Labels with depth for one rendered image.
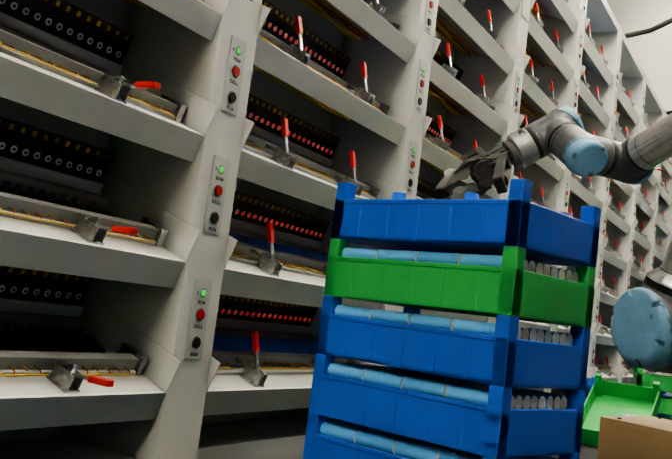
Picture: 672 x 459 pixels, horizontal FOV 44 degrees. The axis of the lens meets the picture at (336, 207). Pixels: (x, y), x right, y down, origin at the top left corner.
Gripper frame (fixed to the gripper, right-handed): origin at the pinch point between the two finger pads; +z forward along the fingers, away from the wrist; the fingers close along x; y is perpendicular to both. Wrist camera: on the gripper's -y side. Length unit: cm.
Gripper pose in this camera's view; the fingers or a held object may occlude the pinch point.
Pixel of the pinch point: (445, 193)
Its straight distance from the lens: 205.4
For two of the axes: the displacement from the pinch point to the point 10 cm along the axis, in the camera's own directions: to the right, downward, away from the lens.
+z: -8.8, 4.7, 0.1
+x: -4.3, -8.0, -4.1
